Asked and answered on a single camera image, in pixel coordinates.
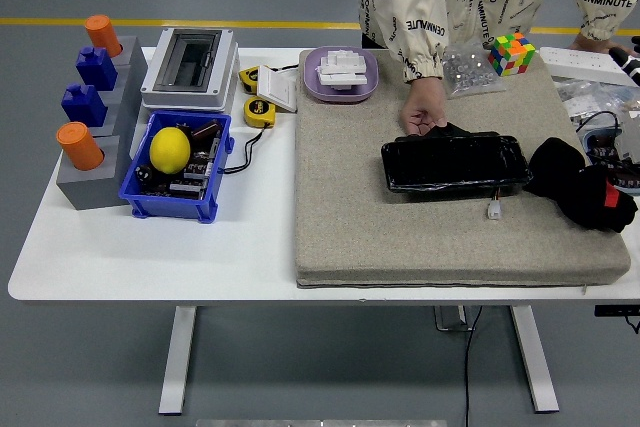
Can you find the person's left hand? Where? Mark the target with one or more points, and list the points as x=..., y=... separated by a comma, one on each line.
x=595, y=43

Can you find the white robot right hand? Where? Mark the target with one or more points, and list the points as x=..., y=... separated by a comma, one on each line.
x=631, y=61

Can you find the person's right hand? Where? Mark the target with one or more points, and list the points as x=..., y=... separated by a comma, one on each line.
x=422, y=102

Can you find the black glossy panel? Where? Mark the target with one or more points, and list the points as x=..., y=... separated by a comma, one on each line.
x=450, y=164

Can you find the black rag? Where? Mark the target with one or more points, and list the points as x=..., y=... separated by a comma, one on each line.
x=565, y=172

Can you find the person's right forearm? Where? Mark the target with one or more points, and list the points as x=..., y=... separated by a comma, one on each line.
x=405, y=32

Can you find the white power strip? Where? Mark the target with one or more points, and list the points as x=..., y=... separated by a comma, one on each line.
x=575, y=63

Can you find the clear plastic bags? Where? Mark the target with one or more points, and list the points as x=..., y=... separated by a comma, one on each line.
x=590, y=97

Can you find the clear bag of metal nuts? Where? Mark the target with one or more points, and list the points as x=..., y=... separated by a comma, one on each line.
x=470, y=74

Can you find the grey metal block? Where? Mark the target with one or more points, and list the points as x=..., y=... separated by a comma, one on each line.
x=631, y=142

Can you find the colourful puzzle cube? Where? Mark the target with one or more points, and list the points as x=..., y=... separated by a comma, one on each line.
x=511, y=54

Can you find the light blue dish of capacitors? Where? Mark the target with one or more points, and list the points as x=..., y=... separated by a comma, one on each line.
x=600, y=149

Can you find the purple dish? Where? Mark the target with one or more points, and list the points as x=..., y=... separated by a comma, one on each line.
x=312, y=82

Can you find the grey-brown mat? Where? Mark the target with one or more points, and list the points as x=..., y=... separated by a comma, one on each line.
x=380, y=232

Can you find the large yellow tape measure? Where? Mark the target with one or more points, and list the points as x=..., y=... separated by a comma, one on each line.
x=258, y=111

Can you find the small yellow tape measure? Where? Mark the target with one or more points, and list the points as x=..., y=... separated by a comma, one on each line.
x=248, y=78

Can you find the brown cylindrical capacitor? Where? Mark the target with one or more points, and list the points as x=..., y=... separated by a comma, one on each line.
x=206, y=128

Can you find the dark circuit board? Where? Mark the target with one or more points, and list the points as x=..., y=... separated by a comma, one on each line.
x=197, y=172

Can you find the black table control box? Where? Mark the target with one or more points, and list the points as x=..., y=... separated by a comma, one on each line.
x=615, y=311

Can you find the yellow lemon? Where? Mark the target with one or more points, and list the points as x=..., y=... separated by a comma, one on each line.
x=170, y=151

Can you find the blue plastic bin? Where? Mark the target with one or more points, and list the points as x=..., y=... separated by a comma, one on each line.
x=167, y=207

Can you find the white table leg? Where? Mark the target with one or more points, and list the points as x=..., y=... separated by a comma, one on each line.
x=177, y=362
x=537, y=362

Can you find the blue plastic block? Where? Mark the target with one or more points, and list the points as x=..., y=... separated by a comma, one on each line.
x=85, y=106
x=97, y=69

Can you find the orange cylinder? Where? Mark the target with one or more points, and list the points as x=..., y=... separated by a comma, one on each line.
x=102, y=36
x=80, y=147

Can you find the grey stepped block holder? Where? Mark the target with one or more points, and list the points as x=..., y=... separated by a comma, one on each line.
x=90, y=192

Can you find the white switch parts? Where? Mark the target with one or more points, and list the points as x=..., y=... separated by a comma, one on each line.
x=342, y=69

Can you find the white wall switch plate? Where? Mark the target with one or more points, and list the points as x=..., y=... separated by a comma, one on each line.
x=280, y=92

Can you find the grey electrical enclosure box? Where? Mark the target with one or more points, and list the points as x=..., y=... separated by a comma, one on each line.
x=220, y=72

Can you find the metal bracket under table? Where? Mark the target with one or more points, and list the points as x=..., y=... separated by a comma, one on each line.
x=442, y=322

